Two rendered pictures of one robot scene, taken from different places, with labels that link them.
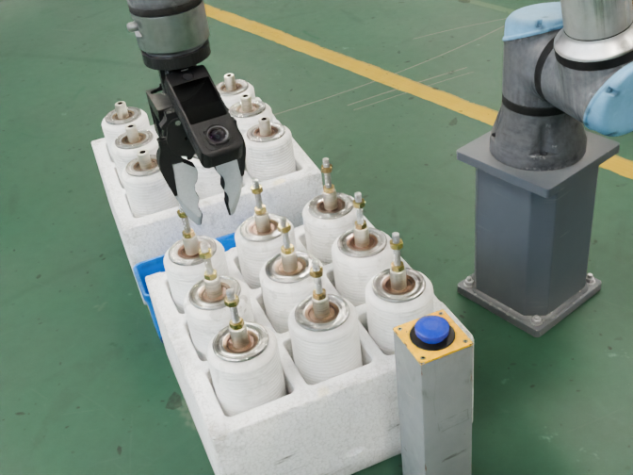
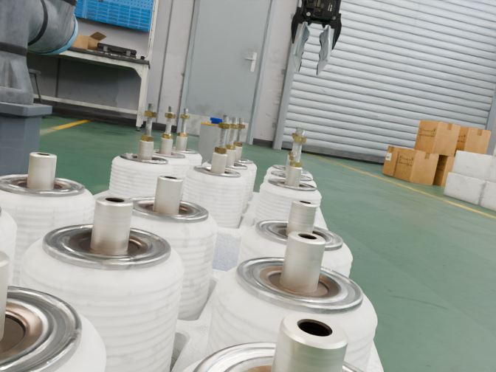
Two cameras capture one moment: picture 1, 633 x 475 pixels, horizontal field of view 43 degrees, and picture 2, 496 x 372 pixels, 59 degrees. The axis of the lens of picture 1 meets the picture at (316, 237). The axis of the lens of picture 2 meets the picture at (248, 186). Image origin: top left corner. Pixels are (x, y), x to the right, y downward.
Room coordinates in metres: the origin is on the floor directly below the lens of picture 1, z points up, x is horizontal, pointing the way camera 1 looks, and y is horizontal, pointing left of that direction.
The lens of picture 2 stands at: (1.67, 0.39, 0.34)
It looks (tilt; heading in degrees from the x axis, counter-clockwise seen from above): 9 degrees down; 203
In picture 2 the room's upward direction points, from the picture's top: 10 degrees clockwise
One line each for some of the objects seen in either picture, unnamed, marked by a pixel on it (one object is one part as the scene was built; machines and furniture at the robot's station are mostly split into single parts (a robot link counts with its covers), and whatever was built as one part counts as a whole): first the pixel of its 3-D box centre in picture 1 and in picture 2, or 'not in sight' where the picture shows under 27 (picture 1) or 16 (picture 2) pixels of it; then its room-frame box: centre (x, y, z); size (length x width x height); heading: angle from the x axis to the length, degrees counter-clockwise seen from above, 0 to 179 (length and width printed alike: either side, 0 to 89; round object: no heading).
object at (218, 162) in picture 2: (262, 221); (218, 164); (1.06, 0.08, 0.26); 0.02 x 0.02 x 0.03
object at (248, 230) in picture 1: (263, 227); (217, 172); (1.06, 0.08, 0.25); 0.08 x 0.08 x 0.01
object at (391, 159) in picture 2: not in sight; (403, 162); (-3.20, 0.06, 0.15); 0.30 x 0.24 x 0.30; 124
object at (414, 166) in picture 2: not in sight; (415, 166); (-2.91, 0.20, 0.15); 0.30 x 0.24 x 0.30; 34
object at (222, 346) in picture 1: (240, 342); (290, 170); (0.80, 0.12, 0.25); 0.08 x 0.08 x 0.01
